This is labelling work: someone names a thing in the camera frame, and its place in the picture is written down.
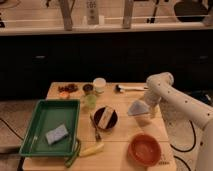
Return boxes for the dark brown bowl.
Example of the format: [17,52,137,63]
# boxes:
[94,106,118,131]

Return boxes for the small dark cup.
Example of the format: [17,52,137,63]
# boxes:
[83,84,94,95]

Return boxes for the green plastic tray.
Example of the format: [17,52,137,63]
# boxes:
[19,99,80,157]

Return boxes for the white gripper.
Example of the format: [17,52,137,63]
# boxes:
[136,98,157,125]

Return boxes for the red bowl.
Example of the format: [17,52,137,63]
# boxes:
[127,133,161,167]

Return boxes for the blue sponge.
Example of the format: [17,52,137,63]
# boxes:
[45,125,68,145]

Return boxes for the dark red food pieces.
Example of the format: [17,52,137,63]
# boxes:
[58,84,78,93]

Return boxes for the white cup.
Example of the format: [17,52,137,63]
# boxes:
[93,78,106,93]

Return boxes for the white handled brush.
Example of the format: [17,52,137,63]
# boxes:
[115,84,148,93]

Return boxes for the green translucent cup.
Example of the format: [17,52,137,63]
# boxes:
[84,94,97,109]

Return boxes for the white remote on shelf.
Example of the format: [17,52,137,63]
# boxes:
[86,0,99,25]

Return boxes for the black cable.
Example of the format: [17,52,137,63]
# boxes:
[170,119,200,154]

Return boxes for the cream block in bowl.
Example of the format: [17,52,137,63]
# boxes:
[98,106,114,129]

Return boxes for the blue-grey towel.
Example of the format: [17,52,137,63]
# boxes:
[128,100,149,116]

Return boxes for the small orange object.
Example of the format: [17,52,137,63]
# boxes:
[59,91,70,99]

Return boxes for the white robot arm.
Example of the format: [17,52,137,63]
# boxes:
[142,72,213,171]

